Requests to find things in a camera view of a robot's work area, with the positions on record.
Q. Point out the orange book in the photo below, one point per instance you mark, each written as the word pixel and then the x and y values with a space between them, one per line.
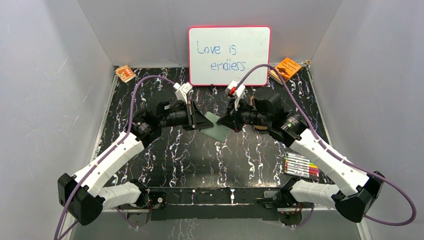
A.
pixel 286 68

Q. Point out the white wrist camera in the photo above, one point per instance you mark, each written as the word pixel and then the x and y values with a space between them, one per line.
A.
pixel 182 90
pixel 236 92

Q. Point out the black base bar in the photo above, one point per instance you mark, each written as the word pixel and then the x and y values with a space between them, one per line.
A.
pixel 174 203

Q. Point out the aluminium frame rail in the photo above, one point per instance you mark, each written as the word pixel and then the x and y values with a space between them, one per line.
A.
pixel 161 204

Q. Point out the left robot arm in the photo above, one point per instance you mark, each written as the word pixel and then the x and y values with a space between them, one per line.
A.
pixel 109 162

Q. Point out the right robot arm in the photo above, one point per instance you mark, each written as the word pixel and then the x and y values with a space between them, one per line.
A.
pixel 353 191

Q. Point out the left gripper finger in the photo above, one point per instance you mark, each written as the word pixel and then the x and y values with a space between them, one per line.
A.
pixel 202 125
pixel 197 116

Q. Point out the pack of coloured markers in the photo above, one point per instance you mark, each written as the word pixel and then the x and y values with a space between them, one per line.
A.
pixel 299 166

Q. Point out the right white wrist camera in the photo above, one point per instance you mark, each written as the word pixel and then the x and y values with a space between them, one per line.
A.
pixel 236 92

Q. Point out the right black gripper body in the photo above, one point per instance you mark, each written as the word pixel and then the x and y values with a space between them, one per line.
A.
pixel 248 115

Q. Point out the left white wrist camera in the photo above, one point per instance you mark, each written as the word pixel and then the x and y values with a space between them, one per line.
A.
pixel 182 90

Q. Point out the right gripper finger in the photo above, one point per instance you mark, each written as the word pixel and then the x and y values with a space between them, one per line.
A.
pixel 229 114
pixel 227 123

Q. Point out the orange oval tray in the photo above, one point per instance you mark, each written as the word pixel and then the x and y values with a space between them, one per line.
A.
pixel 260 126

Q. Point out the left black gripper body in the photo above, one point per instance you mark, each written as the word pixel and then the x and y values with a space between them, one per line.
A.
pixel 192 116

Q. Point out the small orange card box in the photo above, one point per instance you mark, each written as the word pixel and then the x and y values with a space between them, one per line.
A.
pixel 125 73

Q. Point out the pink framed whiteboard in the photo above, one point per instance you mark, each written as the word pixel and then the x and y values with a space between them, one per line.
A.
pixel 218 55

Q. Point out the green card holder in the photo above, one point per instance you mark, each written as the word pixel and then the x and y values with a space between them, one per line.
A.
pixel 218 132

